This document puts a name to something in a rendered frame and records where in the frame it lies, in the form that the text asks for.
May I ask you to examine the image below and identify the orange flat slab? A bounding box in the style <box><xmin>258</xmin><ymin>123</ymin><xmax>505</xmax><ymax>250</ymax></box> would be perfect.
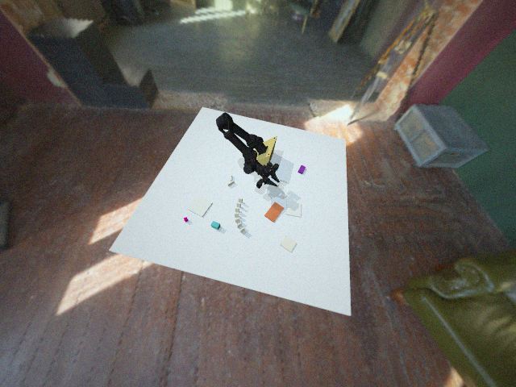
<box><xmin>264</xmin><ymin>202</ymin><xmax>284</xmax><ymax>222</ymax></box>

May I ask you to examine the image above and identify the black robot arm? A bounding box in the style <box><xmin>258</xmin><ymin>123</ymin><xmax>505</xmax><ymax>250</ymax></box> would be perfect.
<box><xmin>216</xmin><ymin>112</ymin><xmax>273</xmax><ymax>175</ymax></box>

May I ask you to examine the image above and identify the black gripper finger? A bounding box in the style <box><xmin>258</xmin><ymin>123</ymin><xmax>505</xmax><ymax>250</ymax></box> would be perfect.
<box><xmin>264</xmin><ymin>178</ymin><xmax>277</xmax><ymax>186</ymax></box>
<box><xmin>271</xmin><ymin>170</ymin><xmax>280</xmax><ymax>183</ymax></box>

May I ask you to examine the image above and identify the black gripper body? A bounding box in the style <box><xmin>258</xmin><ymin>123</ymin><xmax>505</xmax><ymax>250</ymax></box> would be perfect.
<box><xmin>256</xmin><ymin>164</ymin><xmax>279</xmax><ymax>189</ymax></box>

